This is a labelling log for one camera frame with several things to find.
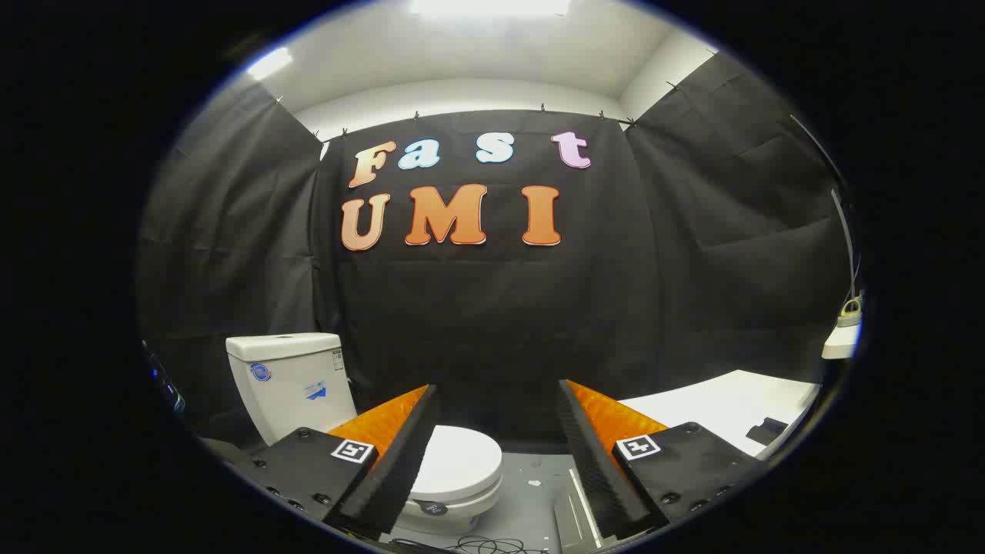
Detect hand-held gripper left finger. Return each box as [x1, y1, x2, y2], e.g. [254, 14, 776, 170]
[223, 383, 441, 541]

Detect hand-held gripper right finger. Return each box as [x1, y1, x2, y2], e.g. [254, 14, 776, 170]
[556, 379, 764, 542]

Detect white toilet lid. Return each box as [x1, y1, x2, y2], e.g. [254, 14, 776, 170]
[416, 426, 504, 499]

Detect white toilet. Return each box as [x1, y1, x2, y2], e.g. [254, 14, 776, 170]
[225, 332, 506, 538]

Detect white cabinet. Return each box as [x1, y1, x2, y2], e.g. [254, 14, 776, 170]
[554, 369, 823, 549]

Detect black backdrop cloth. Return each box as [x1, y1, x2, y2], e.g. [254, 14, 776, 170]
[137, 50, 855, 455]

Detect flat black item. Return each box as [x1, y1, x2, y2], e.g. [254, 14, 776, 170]
[745, 417, 790, 446]

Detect small white device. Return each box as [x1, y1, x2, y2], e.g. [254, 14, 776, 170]
[821, 296, 864, 360]

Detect tangled black cables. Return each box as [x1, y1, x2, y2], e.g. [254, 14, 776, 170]
[389, 535, 552, 554]

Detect thin grey cable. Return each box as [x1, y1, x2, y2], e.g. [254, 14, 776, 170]
[830, 189, 861, 302]

